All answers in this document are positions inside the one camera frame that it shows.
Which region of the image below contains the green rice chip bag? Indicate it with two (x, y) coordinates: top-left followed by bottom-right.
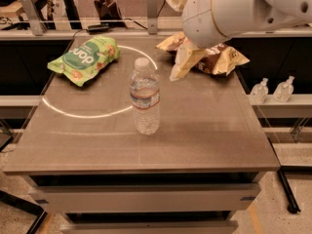
(48, 36), (120, 87)

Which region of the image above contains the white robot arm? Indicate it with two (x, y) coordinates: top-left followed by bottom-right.
(166, 0), (312, 81)

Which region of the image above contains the brown chip bag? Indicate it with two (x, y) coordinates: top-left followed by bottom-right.
(156, 32), (250, 76)

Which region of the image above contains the clear plastic water bottle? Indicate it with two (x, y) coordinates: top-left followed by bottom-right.
(130, 58), (160, 136)

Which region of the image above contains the black power adapter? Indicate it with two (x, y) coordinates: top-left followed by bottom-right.
(87, 23), (109, 33)

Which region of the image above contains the clear sanitizer pump bottle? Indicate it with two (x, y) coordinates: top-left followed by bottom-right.
(250, 78), (268, 104)

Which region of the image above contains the grey upper drawer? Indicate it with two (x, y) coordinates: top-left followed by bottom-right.
(29, 183), (260, 213)

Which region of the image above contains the grey drawer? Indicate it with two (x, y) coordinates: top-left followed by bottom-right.
(29, 183), (260, 213)
(60, 220), (238, 234)

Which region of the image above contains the grey lower drawer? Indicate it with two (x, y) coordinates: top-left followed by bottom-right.
(60, 220), (238, 234)

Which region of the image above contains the middle metal railing bracket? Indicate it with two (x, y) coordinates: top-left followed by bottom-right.
(147, 0), (158, 35)

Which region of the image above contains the metal railing bracket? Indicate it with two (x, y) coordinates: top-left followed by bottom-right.
(147, 0), (158, 35)
(19, 0), (46, 36)

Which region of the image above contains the left metal railing bracket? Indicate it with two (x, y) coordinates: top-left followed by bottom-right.
(19, 0), (46, 36)

